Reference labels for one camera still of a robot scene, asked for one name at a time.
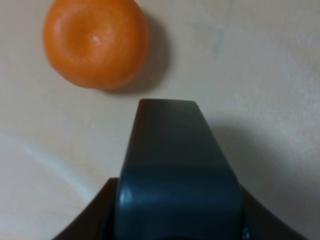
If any black pump bottle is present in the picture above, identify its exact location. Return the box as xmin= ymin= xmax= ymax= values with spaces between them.
xmin=57 ymin=99 xmax=302 ymax=240

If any orange fruit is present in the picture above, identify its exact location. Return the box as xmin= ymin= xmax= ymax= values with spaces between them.
xmin=43 ymin=0 xmax=149 ymax=90

